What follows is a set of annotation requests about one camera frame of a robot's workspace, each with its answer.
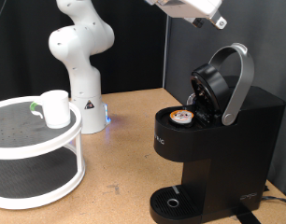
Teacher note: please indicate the grey partition panel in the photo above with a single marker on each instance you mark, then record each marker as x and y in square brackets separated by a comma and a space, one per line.
[180, 56]

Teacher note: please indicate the black Keurig drip tray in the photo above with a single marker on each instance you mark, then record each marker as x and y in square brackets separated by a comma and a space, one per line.
[174, 202]

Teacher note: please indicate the white two-tier turntable rack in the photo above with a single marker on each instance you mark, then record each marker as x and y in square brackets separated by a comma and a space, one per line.
[31, 149]

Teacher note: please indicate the black tape strip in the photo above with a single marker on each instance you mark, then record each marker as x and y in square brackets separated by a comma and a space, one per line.
[245, 216]

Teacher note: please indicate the black curtain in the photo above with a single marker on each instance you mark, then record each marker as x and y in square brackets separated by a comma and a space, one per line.
[140, 46]

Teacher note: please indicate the black Keurig coffee machine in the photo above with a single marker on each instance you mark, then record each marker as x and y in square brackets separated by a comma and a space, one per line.
[236, 149]

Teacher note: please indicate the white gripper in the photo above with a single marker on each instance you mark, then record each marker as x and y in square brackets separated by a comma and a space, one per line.
[193, 7]

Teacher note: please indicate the white coffee pod orange lid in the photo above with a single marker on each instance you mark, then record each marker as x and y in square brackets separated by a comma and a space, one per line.
[181, 115]

